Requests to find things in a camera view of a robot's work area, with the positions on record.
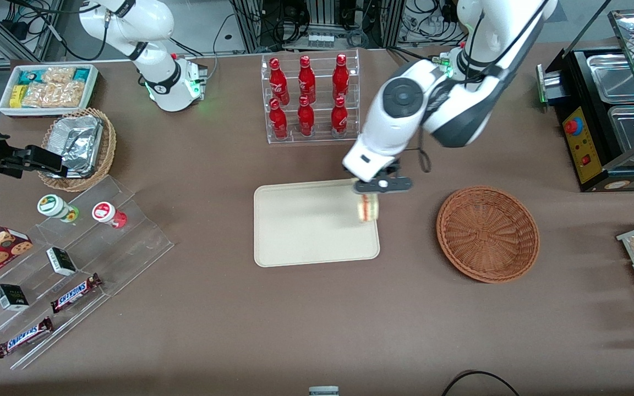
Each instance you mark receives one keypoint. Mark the white rectangular snack bin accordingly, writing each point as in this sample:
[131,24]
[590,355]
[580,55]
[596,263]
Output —
[92,91]

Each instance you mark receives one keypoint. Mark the metal equipment rack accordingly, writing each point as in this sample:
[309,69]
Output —
[322,14]

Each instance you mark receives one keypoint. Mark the teal snack pack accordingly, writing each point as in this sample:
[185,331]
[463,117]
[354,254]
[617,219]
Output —
[28,76]
[82,73]

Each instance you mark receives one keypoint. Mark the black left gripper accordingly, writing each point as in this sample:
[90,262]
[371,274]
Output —
[393,168]

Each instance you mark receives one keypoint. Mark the light wicker basket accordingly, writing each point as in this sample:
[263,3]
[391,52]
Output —
[109,146]

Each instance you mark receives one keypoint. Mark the yellow snack pack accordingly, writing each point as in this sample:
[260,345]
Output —
[16,96]

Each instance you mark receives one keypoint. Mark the clear acrylic stepped stand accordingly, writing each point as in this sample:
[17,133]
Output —
[130,247]

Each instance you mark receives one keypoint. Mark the beige plastic tray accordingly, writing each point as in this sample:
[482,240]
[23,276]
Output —
[306,225]

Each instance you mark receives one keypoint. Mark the brown wicker basket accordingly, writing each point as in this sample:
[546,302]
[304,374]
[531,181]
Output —
[487,234]

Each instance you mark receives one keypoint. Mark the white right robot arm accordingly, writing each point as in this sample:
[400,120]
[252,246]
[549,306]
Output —
[152,22]

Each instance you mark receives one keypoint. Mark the snickers bar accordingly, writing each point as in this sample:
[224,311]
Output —
[24,337]
[76,293]

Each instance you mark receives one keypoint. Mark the red lid cup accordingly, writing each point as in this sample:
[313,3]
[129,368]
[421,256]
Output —
[105,212]

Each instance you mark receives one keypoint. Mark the clear bag of crackers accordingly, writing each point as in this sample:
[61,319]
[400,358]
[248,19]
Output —
[59,75]
[53,95]

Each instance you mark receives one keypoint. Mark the white connector block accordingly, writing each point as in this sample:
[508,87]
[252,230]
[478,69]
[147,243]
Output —
[320,40]

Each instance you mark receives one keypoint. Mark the clear acrylic bottle rack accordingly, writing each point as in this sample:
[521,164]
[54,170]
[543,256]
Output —
[320,135]

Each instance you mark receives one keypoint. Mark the grey device at table edge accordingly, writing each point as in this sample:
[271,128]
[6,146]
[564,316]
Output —
[323,391]

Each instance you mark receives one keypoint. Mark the aluminium foil container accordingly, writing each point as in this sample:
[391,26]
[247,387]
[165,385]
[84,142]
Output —
[80,140]

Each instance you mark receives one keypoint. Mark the small black box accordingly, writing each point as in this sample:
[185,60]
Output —
[11,297]
[61,261]

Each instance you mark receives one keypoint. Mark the black hot dog machine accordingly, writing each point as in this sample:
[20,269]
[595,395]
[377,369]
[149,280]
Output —
[581,148]

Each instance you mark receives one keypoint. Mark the triangular sandwich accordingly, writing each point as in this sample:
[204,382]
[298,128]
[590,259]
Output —
[369,209]

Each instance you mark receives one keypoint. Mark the red cola bottle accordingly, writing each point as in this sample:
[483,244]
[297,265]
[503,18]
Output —
[278,80]
[339,118]
[306,118]
[306,80]
[340,77]
[278,121]

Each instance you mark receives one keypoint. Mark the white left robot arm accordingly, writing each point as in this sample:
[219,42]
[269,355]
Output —
[388,132]

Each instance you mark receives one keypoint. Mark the green lid cup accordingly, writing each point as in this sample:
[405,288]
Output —
[53,205]

